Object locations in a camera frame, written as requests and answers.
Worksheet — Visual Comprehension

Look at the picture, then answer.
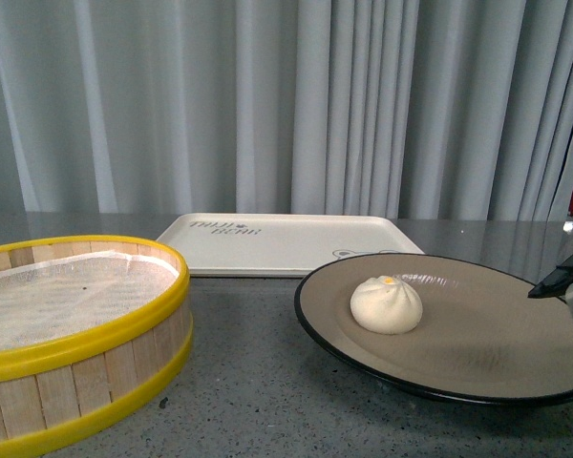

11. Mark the beige plate black rim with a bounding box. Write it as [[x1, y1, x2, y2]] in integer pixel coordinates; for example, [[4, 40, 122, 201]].
[[294, 253, 573, 406]]

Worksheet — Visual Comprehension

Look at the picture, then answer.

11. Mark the white steamed bun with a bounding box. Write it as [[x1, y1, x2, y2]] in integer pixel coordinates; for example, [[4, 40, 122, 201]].
[[350, 276, 423, 335]]

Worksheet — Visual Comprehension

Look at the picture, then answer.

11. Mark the white bear serving tray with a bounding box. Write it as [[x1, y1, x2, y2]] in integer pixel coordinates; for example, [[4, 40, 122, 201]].
[[158, 213, 422, 278]]

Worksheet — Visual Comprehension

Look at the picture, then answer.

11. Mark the grey pleated curtain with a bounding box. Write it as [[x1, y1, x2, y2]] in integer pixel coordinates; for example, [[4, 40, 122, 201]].
[[0, 1, 573, 221]]

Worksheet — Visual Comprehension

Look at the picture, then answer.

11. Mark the white steamer liner cloth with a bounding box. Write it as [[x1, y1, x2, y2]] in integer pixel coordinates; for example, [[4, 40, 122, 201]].
[[0, 251, 179, 351]]

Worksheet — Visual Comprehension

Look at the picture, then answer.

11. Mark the yellow rimmed bamboo steamer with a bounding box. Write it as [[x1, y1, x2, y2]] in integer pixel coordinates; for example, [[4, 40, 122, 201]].
[[0, 235, 193, 457]]

